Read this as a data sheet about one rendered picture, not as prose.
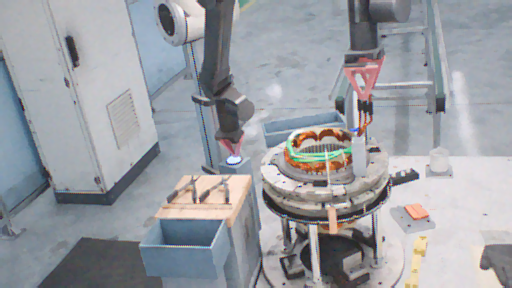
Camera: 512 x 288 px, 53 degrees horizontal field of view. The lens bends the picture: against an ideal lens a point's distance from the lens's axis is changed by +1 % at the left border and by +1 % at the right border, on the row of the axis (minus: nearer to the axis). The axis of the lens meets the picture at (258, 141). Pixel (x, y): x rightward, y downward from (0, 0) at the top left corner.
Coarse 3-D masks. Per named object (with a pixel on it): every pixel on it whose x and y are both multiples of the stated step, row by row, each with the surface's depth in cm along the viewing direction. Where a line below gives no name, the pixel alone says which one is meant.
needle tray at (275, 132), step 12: (276, 120) 163; (288, 120) 163; (300, 120) 163; (312, 120) 164; (324, 120) 164; (336, 120) 164; (264, 132) 156; (276, 132) 164; (288, 132) 153; (276, 144) 154
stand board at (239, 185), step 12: (180, 180) 135; (204, 180) 133; (216, 180) 132; (228, 180) 131; (240, 180) 130; (180, 192) 129; (192, 192) 128; (216, 192) 126; (240, 192) 125; (240, 204) 123; (156, 216) 120; (168, 216) 119; (180, 216) 118; (192, 216) 118; (204, 216) 117; (216, 216) 116; (228, 216) 116
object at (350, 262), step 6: (348, 252) 128; (354, 252) 128; (360, 252) 128; (342, 258) 127; (348, 258) 127; (354, 258) 128; (360, 258) 129; (342, 264) 127; (348, 264) 128; (354, 264) 129; (360, 264) 129; (342, 270) 128; (348, 270) 128; (354, 270) 127; (360, 270) 127; (366, 270) 128; (348, 276) 126; (354, 276) 126
